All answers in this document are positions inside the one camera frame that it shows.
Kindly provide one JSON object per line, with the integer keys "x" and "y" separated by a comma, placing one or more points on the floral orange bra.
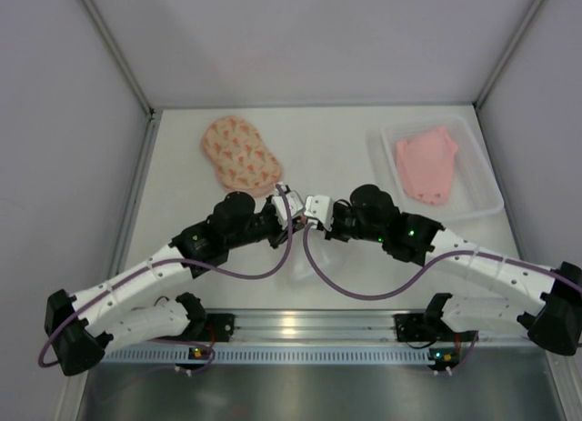
{"x": 240, "y": 158}

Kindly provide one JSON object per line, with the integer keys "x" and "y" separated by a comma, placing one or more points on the clear plastic bin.
{"x": 474, "y": 192}

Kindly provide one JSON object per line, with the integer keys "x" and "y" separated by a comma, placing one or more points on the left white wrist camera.
{"x": 288, "y": 204}

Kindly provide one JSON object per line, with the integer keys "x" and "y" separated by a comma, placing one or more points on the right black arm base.
{"x": 428, "y": 327}

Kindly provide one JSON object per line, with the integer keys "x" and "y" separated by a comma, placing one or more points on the slotted grey cable duct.
{"x": 275, "y": 355}

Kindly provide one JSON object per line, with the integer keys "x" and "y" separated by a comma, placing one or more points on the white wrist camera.
{"x": 319, "y": 209}
{"x": 288, "y": 204}

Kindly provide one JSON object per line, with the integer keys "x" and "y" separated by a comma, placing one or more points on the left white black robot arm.
{"x": 149, "y": 302}

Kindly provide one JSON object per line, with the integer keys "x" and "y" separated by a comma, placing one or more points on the white mesh laundry bag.
{"x": 301, "y": 271}

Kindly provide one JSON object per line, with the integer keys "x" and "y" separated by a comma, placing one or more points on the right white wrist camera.
{"x": 319, "y": 209}

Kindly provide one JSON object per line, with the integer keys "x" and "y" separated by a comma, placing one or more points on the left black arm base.
{"x": 218, "y": 328}

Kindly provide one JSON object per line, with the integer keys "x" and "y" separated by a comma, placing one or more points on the pink cloth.
{"x": 426, "y": 165}

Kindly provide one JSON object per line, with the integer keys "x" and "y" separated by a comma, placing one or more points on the aluminium front rail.
{"x": 318, "y": 325}

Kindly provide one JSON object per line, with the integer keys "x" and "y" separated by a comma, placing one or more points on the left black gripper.
{"x": 276, "y": 233}

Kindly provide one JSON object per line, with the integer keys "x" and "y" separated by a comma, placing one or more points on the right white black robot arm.
{"x": 541, "y": 303}

